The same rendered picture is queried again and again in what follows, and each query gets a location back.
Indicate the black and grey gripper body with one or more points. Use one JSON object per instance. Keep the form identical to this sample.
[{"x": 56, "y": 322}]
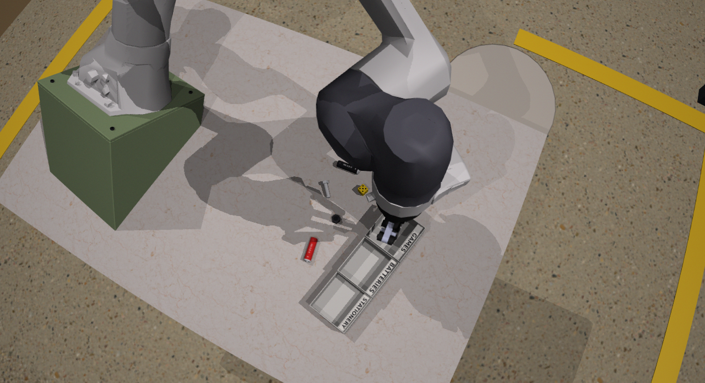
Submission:
[{"x": 394, "y": 219}]

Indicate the black aa battery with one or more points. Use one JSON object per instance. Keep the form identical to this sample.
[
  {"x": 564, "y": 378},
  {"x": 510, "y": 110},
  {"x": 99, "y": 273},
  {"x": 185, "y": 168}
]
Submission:
[{"x": 347, "y": 167}]

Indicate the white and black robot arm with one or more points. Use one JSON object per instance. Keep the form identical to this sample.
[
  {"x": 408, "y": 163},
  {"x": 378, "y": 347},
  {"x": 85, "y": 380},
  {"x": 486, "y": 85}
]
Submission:
[{"x": 378, "y": 116}]

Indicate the red aa battery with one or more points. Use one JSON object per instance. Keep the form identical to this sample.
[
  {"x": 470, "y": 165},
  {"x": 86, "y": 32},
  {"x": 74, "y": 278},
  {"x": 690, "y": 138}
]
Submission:
[{"x": 310, "y": 249}]

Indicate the grey metal bolt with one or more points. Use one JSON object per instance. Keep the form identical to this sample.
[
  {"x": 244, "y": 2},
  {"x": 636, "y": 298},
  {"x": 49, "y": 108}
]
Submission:
[{"x": 324, "y": 183}]

